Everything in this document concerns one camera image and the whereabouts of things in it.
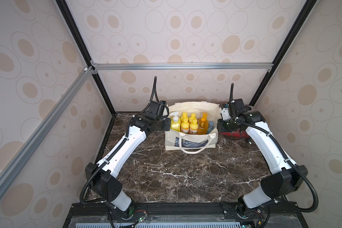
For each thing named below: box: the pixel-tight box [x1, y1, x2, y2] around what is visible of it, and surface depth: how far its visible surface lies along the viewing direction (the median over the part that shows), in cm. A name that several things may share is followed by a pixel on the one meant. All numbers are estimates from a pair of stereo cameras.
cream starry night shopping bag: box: [164, 101, 222, 155], surface depth 87 cm
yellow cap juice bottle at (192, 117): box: [188, 112, 198, 123], surface depth 89 cm
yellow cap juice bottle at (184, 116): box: [180, 111, 189, 123], surface depth 90 cm
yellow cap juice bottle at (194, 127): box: [190, 119, 199, 135], surface depth 88 cm
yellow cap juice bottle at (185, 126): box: [180, 117, 190, 134], surface depth 89 cm
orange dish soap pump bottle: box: [197, 112, 209, 135], surface depth 91 cm
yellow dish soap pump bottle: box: [170, 111, 181, 133], surface depth 87 cm
